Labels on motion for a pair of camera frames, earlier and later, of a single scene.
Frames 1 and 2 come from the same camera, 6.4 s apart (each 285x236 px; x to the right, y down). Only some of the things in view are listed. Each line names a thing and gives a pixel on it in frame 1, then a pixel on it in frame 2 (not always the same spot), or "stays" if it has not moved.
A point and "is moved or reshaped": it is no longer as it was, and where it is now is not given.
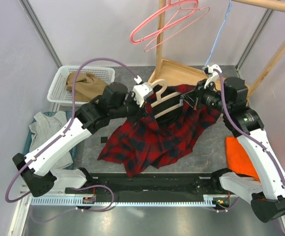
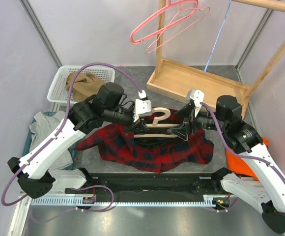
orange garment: [238, 159] stays
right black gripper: [194, 97] -> [187, 111]
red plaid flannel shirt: [164, 133] is moved or reshaped
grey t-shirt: [44, 125] stays
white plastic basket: [58, 91] stays
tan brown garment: [88, 86] stays
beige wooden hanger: [160, 100] -> [155, 125]
